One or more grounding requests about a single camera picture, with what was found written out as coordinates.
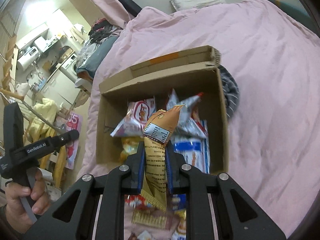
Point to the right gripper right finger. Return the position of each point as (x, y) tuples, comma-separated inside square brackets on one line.
[(178, 179)]

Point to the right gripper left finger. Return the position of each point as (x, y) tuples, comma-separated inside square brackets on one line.
[(133, 172)]

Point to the tan paper snack packet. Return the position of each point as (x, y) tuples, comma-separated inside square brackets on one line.
[(157, 133)]

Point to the pink checkered wafer bag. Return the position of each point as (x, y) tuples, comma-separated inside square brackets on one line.
[(153, 218)]

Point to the yellow orange snack bag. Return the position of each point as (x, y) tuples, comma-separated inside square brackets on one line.
[(130, 146)]

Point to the dark blue snack bag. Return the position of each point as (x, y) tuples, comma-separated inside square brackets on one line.
[(178, 202)]

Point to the blue white snack bag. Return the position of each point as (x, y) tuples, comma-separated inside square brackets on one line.
[(195, 150)]

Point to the silver foil snack bag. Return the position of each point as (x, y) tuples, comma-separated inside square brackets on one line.
[(189, 123)]

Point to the white red snack bag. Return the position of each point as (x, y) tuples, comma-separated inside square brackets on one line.
[(138, 113)]

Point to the grey cloth under box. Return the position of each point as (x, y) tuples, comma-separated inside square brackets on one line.
[(230, 90)]

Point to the pink bed duvet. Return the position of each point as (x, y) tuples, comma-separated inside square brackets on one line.
[(273, 136)]

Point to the brown cardboard box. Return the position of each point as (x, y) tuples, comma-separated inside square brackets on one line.
[(188, 72)]

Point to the white washing machine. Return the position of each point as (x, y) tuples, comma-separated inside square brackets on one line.
[(68, 68)]

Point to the pile of clothes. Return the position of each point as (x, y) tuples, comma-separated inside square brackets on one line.
[(100, 41)]

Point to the white pillow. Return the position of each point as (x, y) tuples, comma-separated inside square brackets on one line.
[(179, 5)]

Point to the teal bed edge cushion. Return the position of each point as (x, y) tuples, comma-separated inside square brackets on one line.
[(296, 13)]

